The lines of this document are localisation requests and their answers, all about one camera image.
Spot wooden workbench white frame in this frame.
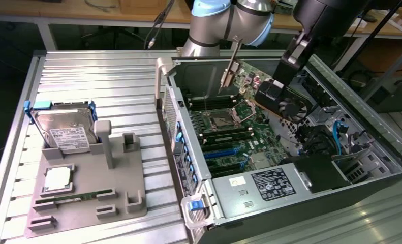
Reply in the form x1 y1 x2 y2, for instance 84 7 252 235
0 0 402 72

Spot silver CPU chip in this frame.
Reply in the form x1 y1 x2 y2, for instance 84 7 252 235
42 168 73 192

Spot graphics card with black fan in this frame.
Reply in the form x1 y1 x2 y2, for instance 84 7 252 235
216 35 319 125

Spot grey vented disk bay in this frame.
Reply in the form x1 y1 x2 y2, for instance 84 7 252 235
332 149 395 185

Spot metal socket cover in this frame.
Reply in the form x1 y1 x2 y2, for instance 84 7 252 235
232 99 258 126

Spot black cable bundle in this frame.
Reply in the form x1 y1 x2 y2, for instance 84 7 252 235
294 123 335 157

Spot open black PC case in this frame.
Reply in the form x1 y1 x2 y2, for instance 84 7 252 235
153 54 402 244

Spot dark grey equipment box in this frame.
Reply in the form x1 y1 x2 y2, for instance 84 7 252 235
366 44 402 114

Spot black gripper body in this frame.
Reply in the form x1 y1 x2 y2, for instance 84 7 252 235
291 0 371 44

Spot black tripod pole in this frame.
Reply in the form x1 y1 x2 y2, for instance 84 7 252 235
363 0 402 59

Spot grey parts rack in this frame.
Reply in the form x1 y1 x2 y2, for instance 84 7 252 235
24 119 149 239

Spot CPU socket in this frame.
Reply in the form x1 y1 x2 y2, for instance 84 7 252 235
208 99 258 132

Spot green motherboard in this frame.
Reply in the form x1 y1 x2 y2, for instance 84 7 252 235
187 95 290 176

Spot installed RAM stick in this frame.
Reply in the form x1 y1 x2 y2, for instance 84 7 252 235
201 131 251 143

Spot blue wire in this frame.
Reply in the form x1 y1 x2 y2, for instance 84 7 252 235
330 118 350 156

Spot silver chipset heatsink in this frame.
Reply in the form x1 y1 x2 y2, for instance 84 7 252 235
250 153 272 169

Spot blue expansion slot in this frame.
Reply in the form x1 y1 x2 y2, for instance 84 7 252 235
203 148 238 160

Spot hanging black cable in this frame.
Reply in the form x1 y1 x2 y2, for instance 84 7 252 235
145 0 176 50

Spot hard disk in blue carrier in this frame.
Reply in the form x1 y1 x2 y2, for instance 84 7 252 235
22 100 99 156

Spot grey power supply unit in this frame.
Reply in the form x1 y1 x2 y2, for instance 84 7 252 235
209 162 312 221

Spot green RAM stick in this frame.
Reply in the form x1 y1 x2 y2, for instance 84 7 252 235
37 191 101 205

